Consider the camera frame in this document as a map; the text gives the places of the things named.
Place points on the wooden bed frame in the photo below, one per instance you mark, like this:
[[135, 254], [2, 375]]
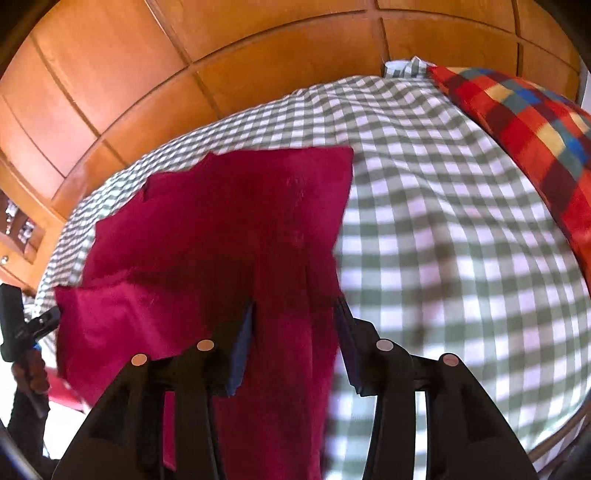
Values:
[[563, 452]]

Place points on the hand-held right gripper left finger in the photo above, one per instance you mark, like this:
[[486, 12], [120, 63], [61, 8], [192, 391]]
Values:
[[241, 355]]

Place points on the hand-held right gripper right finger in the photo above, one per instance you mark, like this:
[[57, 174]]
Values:
[[347, 350]]

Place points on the wooden side cabinet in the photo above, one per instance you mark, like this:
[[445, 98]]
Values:
[[21, 240]]

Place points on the red plaid pillow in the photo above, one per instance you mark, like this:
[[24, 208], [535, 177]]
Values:
[[531, 129]]

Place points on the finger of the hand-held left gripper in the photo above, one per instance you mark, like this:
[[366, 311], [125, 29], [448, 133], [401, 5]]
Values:
[[44, 323]]

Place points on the person's left hand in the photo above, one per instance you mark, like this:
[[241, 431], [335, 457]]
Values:
[[32, 369]]

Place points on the dark red fleece garment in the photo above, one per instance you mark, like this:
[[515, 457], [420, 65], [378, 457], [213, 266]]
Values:
[[221, 230]]

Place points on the green white checked bed sheet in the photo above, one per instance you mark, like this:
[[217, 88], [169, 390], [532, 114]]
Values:
[[461, 230]]

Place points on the wooden panelled wardrobe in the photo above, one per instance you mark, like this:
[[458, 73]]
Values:
[[138, 69]]

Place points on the person's left forearm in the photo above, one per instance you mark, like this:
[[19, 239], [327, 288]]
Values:
[[30, 434]]

